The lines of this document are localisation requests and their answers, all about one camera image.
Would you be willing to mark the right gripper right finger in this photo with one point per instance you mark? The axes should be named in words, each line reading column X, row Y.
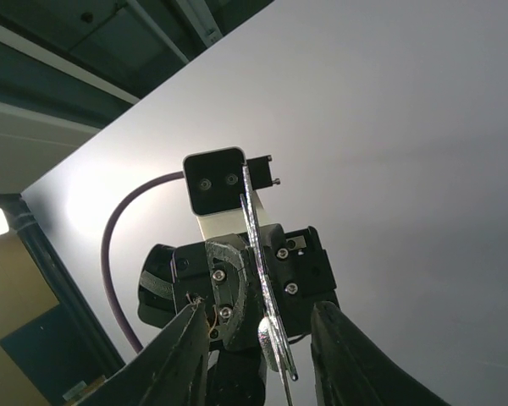
column 351, row 370

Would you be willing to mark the silver star ornament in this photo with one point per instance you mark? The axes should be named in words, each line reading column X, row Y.
column 272, row 319

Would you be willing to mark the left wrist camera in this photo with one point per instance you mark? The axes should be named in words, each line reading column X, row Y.
column 215, row 183

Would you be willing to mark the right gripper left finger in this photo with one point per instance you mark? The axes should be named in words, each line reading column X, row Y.
column 171, row 370

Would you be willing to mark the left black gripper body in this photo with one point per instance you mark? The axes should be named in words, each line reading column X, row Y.
column 222, row 272

